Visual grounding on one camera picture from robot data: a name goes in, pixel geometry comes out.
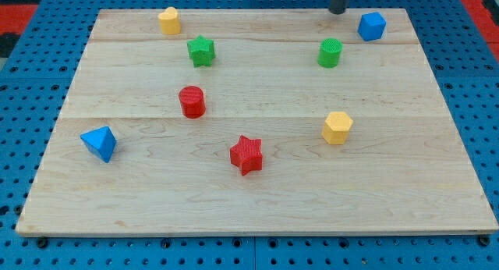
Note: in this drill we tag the yellow heart block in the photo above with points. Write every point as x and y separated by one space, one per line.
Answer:
169 22

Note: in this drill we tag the light wooden board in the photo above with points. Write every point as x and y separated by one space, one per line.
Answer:
403 169

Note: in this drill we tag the red star block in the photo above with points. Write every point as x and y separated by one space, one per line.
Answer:
247 155

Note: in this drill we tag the red cylinder block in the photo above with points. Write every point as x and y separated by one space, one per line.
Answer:
192 102

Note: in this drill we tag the yellow hexagon block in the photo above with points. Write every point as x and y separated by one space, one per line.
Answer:
336 128

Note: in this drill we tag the green star block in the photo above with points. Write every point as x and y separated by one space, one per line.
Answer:
201 51

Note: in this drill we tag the green cylinder block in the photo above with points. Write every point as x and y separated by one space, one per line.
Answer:
329 53

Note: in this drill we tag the blue triangle block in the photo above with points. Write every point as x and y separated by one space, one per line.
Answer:
101 142

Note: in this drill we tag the blue cube block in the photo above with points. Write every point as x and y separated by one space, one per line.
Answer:
371 26

